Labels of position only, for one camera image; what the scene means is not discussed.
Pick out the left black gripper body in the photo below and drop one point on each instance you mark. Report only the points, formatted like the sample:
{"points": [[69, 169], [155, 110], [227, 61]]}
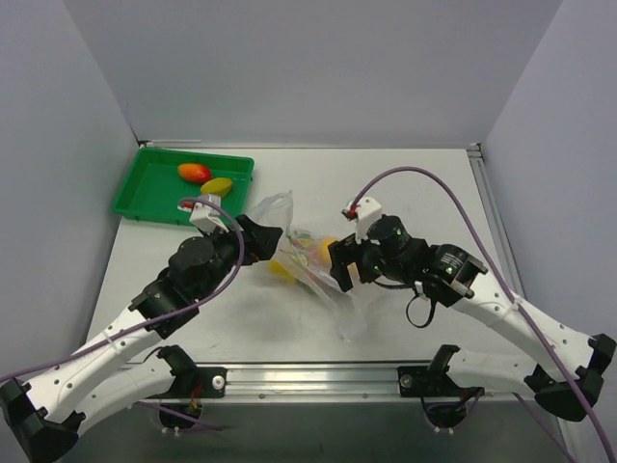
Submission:
{"points": [[242, 235]]}

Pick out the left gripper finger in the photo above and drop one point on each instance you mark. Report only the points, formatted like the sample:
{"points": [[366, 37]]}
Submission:
{"points": [[254, 231], [256, 251]]}

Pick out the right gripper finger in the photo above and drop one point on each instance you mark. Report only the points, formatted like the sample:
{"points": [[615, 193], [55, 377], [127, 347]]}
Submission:
{"points": [[345, 274], [344, 250]]}

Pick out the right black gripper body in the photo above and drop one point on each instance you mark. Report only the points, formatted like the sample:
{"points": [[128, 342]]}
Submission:
{"points": [[350, 259]]}

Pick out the yellow pear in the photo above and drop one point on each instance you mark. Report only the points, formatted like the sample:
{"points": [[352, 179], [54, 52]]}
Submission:
{"points": [[279, 271]]}

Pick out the clear plastic bag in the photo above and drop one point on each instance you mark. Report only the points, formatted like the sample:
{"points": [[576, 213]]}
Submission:
{"points": [[347, 308]]}

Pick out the watermelon slice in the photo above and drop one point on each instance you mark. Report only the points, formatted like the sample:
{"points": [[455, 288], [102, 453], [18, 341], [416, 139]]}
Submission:
{"points": [[307, 253]]}

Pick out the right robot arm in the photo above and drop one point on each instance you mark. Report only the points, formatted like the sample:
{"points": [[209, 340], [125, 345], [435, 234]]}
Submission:
{"points": [[449, 276]]}

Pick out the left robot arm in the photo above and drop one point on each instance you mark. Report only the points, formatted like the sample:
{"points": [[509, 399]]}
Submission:
{"points": [[127, 362]]}

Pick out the orange fruit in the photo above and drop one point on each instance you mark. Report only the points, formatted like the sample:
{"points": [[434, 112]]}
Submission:
{"points": [[323, 249]]}

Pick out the yellow green mango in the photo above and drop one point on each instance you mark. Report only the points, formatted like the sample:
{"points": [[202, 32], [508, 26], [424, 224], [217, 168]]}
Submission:
{"points": [[218, 186]]}

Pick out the red orange mango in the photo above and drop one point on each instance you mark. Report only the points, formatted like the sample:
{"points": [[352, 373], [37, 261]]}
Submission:
{"points": [[194, 173]]}

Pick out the green plastic tray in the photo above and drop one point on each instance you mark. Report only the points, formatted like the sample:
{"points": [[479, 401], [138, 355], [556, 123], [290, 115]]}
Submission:
{"points": [[152, 188]]}

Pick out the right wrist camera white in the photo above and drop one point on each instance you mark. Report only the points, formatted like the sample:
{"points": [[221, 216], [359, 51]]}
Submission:
{"points": [[364, 214]]}

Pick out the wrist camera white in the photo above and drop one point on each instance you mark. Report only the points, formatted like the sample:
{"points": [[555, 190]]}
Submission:
{"points": [[205, 214], [364, 214]]}

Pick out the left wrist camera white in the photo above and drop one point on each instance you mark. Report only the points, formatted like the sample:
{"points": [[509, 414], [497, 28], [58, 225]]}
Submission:
{"points": [[205, 214]]}

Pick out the aluminium front rail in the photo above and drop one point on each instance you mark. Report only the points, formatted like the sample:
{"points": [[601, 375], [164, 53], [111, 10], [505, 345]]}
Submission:
{"points": [[307, 382]]}

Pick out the aluminium rail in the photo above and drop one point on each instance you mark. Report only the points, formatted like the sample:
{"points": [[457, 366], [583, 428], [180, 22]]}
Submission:
{"points": [[499, 235], [307, 382]]}

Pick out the aluminium right side rail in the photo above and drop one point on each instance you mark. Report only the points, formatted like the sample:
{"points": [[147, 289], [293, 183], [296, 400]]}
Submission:
{"points": [[499, 235]]}

